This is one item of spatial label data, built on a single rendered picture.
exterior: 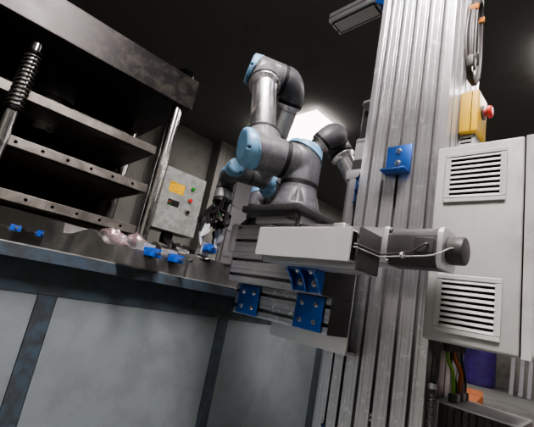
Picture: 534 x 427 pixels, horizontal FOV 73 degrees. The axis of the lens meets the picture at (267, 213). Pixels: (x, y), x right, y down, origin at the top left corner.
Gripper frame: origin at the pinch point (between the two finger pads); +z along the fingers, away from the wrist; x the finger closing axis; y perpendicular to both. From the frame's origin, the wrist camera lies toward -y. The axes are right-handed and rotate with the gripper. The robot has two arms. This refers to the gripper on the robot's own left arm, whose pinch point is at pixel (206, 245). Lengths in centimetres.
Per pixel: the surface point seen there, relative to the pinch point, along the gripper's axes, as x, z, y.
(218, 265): 7.2, 6.2, 1.3
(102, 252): -36.6, 16.9, 0.1
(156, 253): -25.0, 14.5, 13.0
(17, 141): -69, -34, -75
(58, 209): -41, -13, -77
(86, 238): -40.5, 12.4, -9.9
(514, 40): 181, -245, 81
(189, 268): -4.7, 11.7, 0.7
